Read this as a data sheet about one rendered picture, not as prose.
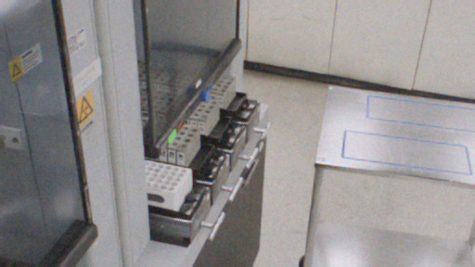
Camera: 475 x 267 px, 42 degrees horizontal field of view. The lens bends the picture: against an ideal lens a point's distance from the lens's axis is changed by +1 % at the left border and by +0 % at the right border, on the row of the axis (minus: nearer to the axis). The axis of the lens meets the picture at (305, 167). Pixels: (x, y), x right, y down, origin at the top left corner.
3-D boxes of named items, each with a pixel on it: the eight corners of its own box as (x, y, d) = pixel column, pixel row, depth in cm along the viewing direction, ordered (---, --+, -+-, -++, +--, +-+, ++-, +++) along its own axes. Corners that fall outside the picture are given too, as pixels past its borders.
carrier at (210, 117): (212, 118, 172) (212, 98, 169) (219, 119, 172) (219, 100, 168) (198, 138, 163) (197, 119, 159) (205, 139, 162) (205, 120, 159)
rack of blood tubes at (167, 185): (55, 190, 142) (50, 168, 139) (77, 167, 150) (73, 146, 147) (177, 215, 139) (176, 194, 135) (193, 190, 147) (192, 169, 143)
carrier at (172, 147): (185, 143, 160) (185, 123, 157) (192, 145, 160) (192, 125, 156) (168, 167, 151) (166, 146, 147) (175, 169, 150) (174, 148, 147)
